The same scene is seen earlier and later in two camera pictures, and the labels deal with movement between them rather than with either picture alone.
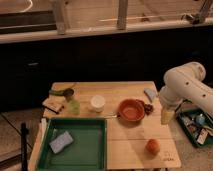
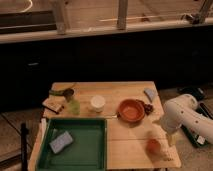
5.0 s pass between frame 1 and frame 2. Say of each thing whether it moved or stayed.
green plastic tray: stayed
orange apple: stayed
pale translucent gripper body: moved
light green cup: stayed
